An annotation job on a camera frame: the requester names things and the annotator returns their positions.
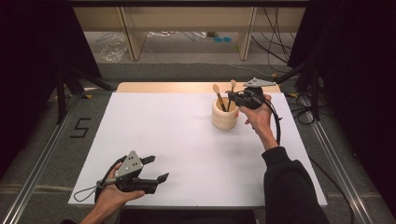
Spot large black makeup brush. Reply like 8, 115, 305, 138
212, 83, 228, 112

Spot hanging black cables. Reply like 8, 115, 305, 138
250, 7, 297, 75

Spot thin black makeup brush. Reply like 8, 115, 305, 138
226, 78, 237, 112

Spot cream ribbed brush holder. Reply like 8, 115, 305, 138
211, 96, 241, 131

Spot clear plastic bag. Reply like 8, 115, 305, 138
99, 33, 129, 63

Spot black tripod stand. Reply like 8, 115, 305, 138
55, 63, 115, 125
274, 60, 322, 122

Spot aluminium floor rail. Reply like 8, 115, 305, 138
298, 94, 375, 224
0, 94, 82, 224

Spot light wooden shelf unit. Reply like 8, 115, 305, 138
74, 7, 307, 62

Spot right hand-held gripper cable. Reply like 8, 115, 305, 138
245, 91, 283, 147

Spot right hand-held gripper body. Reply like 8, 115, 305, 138
233, 77, 277, 111

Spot black cable coil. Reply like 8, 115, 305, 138
287, 92, 319, 126

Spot white table board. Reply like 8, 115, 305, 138
67, 91, 329, 209

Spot hand-held gripper cable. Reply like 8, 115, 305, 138
245, 91, 283, 147
73, 155, 127, 203

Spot left hand-held gripper cable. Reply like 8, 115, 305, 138
73, 155, 127, 203

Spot long black floor cable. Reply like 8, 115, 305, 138
308, 156, 356, 224

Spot white cord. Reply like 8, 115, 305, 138
147, 30, 179, 39

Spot person's right hand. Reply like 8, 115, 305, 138
242, 93, 276, 138

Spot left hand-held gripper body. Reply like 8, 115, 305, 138
114, 149, 160, 195

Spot person's left hand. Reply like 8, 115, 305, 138
97, 163, 147, 217

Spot black curtain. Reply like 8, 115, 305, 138
0, 0, 103, 180
287, 0, 396, 217

